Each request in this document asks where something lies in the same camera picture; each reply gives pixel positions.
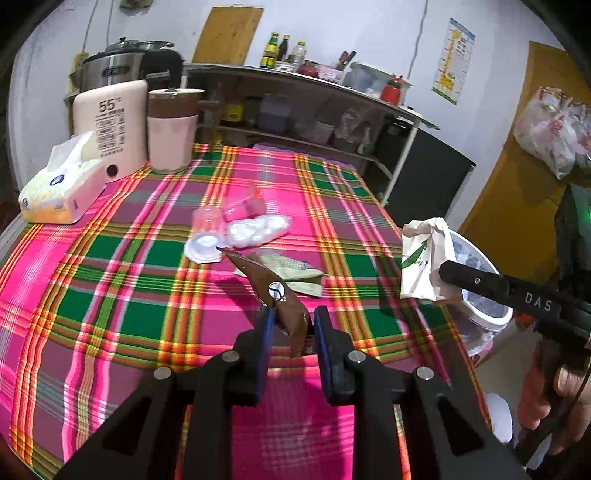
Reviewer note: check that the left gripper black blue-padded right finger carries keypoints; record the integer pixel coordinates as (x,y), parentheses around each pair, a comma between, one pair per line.
(406,422)

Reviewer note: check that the green paper packet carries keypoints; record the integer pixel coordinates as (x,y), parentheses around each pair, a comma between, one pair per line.
(300,276)

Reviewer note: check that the plastic bags hanging on door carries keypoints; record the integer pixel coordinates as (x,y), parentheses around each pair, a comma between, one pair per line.
(555,128)

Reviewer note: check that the yellow power strip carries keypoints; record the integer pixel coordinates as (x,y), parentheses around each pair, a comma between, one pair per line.
(75,73)

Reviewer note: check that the tissue pack yellow white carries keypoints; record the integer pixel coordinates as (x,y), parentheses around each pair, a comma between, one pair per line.
(63,190)

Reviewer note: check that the person's right hand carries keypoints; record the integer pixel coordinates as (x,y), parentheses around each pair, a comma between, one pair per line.
(540,393)

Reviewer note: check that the stainless electric kettle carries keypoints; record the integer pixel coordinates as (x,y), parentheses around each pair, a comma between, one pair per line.
(130,60)

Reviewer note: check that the wooden cutting board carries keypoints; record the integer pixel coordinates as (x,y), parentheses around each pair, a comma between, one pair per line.
(227,35)

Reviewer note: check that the brown snack wrapper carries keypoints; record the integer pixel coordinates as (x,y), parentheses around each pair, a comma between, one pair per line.
(273,291)

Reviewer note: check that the pink brown jug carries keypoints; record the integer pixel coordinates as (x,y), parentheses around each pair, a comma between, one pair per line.
(172,116)

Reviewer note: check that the hanging green cloth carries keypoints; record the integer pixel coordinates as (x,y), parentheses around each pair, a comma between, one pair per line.
(133,5)

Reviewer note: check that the dark soy sauce bottle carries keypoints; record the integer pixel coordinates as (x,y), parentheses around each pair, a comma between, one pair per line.
(282,51)

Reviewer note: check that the pink utensil holder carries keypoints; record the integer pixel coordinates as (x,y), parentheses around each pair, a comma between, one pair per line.
(329,74)

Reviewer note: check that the white plastic wrap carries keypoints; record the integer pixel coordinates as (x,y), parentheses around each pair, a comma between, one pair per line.
(255,232)

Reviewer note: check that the white paper bag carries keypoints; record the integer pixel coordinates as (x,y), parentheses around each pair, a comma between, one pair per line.
(427,244)

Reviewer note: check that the wooden door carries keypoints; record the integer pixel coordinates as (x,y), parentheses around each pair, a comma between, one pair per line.
(512,221)

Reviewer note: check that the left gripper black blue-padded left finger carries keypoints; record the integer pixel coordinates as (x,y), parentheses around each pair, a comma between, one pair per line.
(180,420)

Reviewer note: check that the clear bottle yellow cap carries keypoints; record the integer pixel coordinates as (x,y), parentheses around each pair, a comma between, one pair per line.
(297,56)

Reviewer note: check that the white trash bin with liner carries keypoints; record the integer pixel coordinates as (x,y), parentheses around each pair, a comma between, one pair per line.
(479,318)

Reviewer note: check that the black cabinet panel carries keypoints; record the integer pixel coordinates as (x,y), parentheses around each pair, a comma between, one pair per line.
(431,177)

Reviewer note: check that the giraffe height chart poster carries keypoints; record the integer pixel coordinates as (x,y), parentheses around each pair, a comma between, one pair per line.
(454,62)

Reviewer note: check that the white 55 degree water dispenser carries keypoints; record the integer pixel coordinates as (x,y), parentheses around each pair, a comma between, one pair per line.
(116,116)

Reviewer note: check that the clear plastic storage box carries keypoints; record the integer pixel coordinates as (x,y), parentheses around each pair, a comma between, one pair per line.
(370,80)

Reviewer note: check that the clear plastic cup red rim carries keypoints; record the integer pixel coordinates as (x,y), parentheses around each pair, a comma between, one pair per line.
(247,205)

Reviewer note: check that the red thermos bottle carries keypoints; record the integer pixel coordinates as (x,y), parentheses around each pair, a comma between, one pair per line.
(393,91)

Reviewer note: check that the metal kitchen shelf counter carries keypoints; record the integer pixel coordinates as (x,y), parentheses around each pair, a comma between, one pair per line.
(317,116)

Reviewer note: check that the pink plaid tablecloth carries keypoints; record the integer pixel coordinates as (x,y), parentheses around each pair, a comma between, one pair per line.
(88,309)

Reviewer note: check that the green oil bottle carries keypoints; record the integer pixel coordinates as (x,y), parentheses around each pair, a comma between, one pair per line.
(268,60)

